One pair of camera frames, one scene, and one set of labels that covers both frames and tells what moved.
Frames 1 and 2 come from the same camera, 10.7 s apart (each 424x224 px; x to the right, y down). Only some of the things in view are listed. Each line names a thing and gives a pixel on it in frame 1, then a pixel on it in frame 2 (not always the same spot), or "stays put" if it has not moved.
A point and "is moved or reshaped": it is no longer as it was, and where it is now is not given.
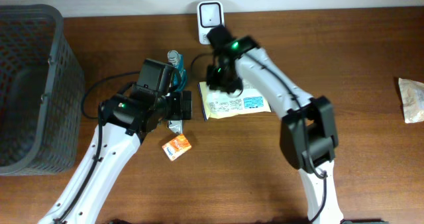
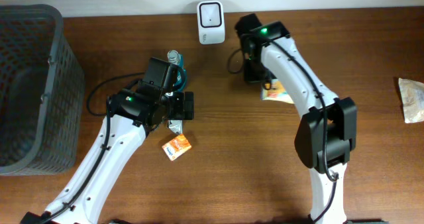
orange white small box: x=177 y=146 stays put
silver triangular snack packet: x=176 y=126 stays put
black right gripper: x=212 y=83 → x=250 y=77
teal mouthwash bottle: x=176 y=59 stays put
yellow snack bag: x=218 y=105 is moved or reshaped
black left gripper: x=178 y=112 stays put
